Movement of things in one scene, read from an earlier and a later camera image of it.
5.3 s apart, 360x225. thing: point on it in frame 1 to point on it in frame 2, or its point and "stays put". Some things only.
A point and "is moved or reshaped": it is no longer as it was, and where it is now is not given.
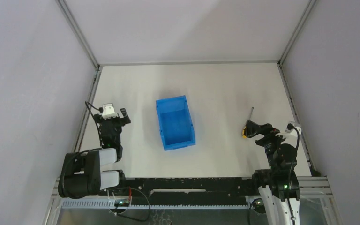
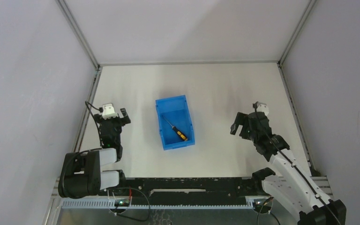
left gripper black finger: (125, 114) stays put
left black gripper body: (113, 121) stays put
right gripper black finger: (253, 129) to (241, 119)
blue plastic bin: (176, 124) stays put
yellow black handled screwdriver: (244, 132) is moved or reshaped
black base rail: (186, 191) stays put
